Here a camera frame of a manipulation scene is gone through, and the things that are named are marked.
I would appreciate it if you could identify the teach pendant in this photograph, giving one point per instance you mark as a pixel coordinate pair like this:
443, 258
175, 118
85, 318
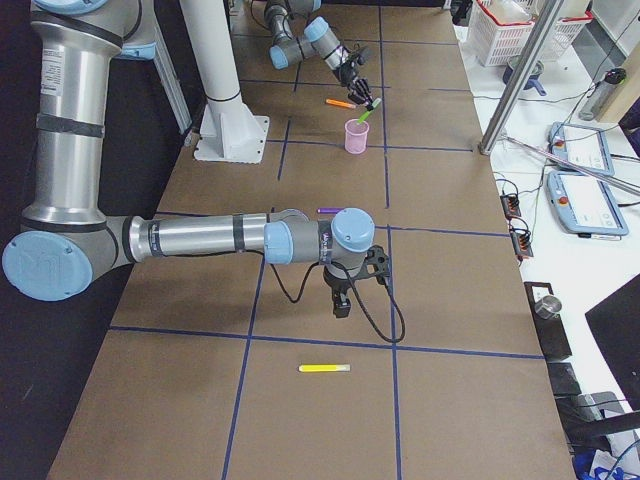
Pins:
584, 206
581, 145

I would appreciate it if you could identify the black monitor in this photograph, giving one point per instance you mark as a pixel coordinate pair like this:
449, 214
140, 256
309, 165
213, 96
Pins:
614, 324

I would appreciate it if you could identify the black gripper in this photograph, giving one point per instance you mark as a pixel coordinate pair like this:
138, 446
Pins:
350, 74
336, 285

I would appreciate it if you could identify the lower teach pendant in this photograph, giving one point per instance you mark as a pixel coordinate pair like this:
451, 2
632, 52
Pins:
584, 206

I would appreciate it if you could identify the green highlighter pen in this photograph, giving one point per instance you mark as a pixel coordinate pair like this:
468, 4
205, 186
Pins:
369, 110

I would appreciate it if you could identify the upper teach pendant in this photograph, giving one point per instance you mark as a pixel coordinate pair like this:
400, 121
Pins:
581, 145

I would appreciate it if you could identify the steel cup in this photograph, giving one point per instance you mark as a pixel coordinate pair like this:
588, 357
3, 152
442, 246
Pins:
547, 306

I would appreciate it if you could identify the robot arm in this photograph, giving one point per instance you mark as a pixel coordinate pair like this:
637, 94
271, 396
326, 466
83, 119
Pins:
296, 37
141, 144

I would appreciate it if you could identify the grey water bottle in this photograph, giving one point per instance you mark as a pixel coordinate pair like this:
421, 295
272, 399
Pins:
603, 90

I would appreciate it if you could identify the pink mesh pen holder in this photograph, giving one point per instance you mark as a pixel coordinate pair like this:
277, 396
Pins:
356, 134

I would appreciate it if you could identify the black box under cup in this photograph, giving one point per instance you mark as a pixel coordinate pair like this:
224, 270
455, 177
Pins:
551, 333

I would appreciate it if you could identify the white pillar with base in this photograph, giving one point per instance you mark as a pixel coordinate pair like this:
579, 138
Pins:
229, 131

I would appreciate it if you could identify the orange highlighter pen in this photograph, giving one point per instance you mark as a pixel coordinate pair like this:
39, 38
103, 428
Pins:
340, 104

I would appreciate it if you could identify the aluminium frame post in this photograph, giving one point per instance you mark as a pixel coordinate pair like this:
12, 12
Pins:
530, 54

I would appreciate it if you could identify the yellow highlighter pen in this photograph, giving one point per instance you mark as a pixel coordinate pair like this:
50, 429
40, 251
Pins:
324, 368

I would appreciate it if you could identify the white red plastic basket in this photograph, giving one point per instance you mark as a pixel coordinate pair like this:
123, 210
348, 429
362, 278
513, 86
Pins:
494, 40

